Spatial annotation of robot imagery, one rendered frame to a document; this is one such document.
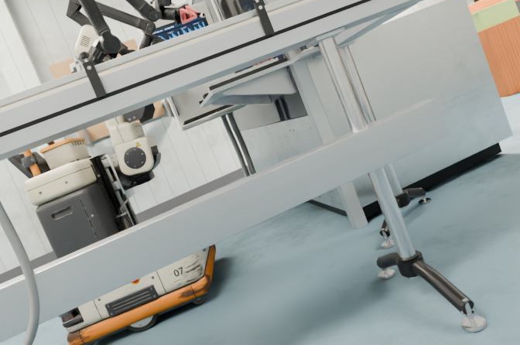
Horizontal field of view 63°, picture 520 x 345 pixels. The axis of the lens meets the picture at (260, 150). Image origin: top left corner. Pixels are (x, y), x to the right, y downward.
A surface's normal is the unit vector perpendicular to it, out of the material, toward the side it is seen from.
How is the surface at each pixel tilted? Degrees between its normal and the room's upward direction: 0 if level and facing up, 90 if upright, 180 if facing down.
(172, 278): 90
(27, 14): 90
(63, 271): 90
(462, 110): 90
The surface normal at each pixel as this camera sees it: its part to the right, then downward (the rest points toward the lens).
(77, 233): 0.06, 0.07
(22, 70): 0.29, -0.04
